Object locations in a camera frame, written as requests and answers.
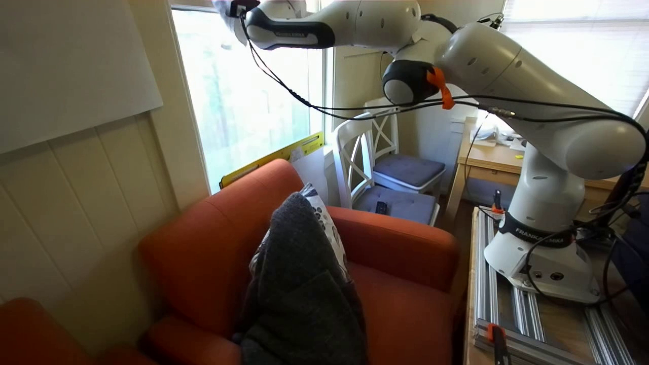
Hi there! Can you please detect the orange cable clip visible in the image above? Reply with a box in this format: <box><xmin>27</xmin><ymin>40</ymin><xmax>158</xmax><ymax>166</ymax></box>
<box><xmin>424</xmin><ymin>65</ymin><xmax>456</xmax><ymax>112</ymax></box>

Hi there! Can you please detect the white wooden chair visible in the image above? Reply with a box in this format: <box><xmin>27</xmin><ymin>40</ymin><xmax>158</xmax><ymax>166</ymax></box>
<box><xmin>360</xmin><ymin>97</ymin><xmax>450</xmax><ymax>197</ymax></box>
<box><xmin>331</xmin><ymin>113</ymin><xmax>443</xmax><ymax>227</ymax></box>

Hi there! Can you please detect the yellow tape strip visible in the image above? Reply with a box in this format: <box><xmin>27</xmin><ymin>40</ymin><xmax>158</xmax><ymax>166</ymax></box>
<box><xmin>216</xmin><ymin>131</ymin><xmax>328</xmax><ymax>190</ymax></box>

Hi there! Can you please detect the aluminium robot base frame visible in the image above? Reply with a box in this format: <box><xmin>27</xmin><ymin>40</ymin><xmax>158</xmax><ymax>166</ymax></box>
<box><xmin>466</xmin><ymin>203</ymin><xmax>638</xmax><ymax>365</ymax></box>

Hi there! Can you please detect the dark grey blanket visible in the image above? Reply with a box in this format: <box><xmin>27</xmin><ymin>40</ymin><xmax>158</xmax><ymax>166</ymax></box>
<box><xmin>232</xmin><ymin>190</ymin><xmax>371</xmax><ymax>365</ymax></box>

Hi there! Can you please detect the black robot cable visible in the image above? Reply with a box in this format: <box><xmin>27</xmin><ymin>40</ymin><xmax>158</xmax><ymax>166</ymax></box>
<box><xmin>240</xmin><ymin>15</ymin><xmax>649</xmax><ymax>305</ymax></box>

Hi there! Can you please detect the orange sofa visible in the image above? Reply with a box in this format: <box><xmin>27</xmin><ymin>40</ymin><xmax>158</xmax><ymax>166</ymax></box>
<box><xmin>0</xmin><ymin>293</ymin><xmax>158</xmax><ymax>365</ymax></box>

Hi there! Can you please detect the window with white frame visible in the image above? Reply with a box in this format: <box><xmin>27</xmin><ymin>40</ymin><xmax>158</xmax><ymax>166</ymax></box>
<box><xmin>165</xmin><ymin>0</ymin><xmax>333</xmax><ymax>194</ymax></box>

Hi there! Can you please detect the white wall sheet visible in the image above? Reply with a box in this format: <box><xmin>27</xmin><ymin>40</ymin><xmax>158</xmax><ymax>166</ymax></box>
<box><xmin>0</xmin><ymin>0</ymin><xmax>166</xmax><ymax>155</ymax></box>

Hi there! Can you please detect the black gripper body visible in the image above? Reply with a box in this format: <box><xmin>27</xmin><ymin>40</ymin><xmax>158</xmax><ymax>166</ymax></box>
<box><xmin>227</xmin><ymin>0</ymin><xmax>264</xmax><ymax>19</ymax></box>

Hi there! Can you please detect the orange black clamp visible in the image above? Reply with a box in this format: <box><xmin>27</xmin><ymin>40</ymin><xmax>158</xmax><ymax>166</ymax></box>
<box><xmin>482</xmin><ymin>321</ymin><xmax>511</xmax><ymax>365</ymax></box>

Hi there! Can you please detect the wooden desk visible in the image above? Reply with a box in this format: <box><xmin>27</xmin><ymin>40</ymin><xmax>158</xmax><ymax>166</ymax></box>
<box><xmin>444</xmin><ymin>137</ymin><xmax>649</xmax><ymax>219</ymax></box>

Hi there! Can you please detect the light blue seat cushion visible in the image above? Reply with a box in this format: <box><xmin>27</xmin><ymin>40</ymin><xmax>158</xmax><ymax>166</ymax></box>
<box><xmin>352</xmin><ymin>184</ymin><xmax>443</xmax><ymax>227</ymax></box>

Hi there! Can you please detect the orange armchair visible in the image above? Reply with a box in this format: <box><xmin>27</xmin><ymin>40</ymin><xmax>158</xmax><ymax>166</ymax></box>
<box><xmin>138</xmin><ymin>158</ymin><xmax>462</xmax><ymax>365</ymax></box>

